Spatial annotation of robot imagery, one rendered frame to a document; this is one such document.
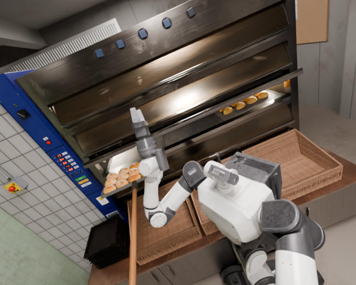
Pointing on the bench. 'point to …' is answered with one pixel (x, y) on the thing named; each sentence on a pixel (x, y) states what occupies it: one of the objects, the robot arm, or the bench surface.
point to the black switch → (23, 113)
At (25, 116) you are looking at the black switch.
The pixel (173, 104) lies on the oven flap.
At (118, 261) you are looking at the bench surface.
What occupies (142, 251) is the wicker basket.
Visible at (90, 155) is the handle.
